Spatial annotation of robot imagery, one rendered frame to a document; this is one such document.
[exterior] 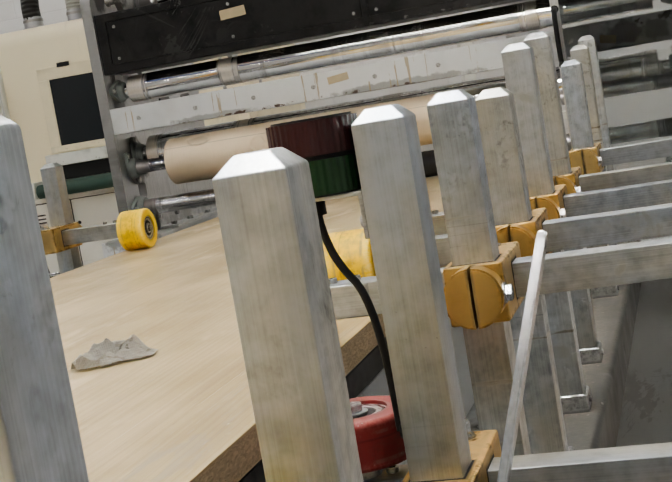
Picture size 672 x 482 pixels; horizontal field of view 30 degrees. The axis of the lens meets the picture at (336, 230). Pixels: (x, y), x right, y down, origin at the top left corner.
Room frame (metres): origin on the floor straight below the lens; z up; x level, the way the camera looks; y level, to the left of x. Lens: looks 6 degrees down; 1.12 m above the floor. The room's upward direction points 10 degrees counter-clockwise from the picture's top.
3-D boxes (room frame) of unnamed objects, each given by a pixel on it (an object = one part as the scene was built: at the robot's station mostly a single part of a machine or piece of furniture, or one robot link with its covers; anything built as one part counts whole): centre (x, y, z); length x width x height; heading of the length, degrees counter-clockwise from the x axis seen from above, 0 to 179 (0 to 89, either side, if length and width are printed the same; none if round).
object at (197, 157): (3.21, -0.18, 1.05); 1.43 x 0.12 x 0.12; 74
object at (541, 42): (1.76, -0.32, 0.93); 0.03 x 0.03 x 0.48; 74
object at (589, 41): (2.72, -0.60, 0.94); 0.03 x 0.03 x 0.48; 74
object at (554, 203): (1.54, -0.26, 0.95); 0.13 x 0.06 x 0.05; 164
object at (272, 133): (0.81, 0.00, 1.10); 0.06 x 0.06 x 0.02
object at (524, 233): (1.30, -0.19, 0.95); 0.13 x 0.06 x 0.05; 164
